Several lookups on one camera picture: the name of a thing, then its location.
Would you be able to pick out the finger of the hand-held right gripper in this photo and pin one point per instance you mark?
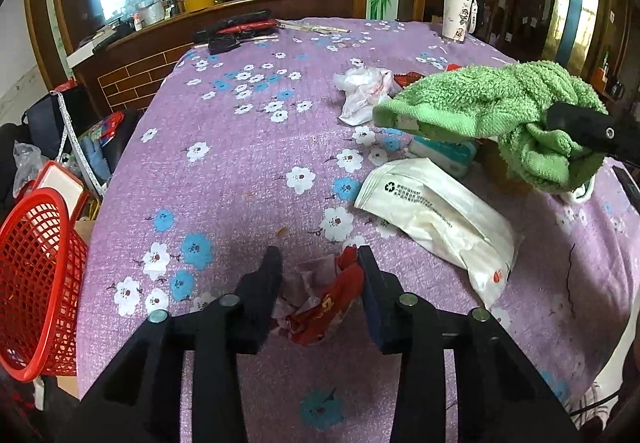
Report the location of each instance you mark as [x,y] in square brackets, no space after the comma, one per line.
[590,128]

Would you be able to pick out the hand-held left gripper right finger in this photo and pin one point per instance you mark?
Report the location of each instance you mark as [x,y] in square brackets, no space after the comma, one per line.
[374,308]

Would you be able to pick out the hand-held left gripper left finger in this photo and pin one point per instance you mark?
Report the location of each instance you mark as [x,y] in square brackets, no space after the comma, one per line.
[264,293]

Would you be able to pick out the green towel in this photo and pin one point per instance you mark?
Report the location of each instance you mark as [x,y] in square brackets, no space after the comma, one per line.
[480,93]

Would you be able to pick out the white round object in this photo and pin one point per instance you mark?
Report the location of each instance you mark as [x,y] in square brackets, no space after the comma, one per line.
[580,193]

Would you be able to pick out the large white plastic bag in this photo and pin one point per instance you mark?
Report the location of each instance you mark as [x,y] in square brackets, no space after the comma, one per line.
[440,213]

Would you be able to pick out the purple floral tablecloth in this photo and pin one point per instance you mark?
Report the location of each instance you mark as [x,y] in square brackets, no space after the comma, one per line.
[240,173]

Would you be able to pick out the tissue packet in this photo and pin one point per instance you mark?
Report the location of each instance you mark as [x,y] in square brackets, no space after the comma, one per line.
[442,155]

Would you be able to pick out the white lidded cup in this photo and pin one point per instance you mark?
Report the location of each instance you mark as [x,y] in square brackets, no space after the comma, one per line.
[457,13]

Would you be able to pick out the small red wrapper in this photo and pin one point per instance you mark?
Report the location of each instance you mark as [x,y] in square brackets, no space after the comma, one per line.
[412,78]

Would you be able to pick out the blue glove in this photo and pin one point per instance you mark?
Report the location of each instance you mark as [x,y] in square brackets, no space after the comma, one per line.
[96,155]

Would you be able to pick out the crumpled white plastic bag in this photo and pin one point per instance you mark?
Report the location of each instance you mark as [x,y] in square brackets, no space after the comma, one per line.
[362,90]

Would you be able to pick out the red plastic basket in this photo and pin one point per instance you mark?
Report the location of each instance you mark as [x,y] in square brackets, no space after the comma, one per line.
[35,273]

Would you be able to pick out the small black tool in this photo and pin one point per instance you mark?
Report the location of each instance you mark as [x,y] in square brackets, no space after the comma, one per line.
[223,44]

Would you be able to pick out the black and red tool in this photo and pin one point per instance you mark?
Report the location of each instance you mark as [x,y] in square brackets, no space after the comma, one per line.
[240,25]

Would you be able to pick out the clear plastic bag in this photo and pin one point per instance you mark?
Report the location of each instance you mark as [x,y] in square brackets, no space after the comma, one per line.
[27,163]

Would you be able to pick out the yellow box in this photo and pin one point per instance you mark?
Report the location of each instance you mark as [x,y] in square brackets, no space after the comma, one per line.
[199,4]

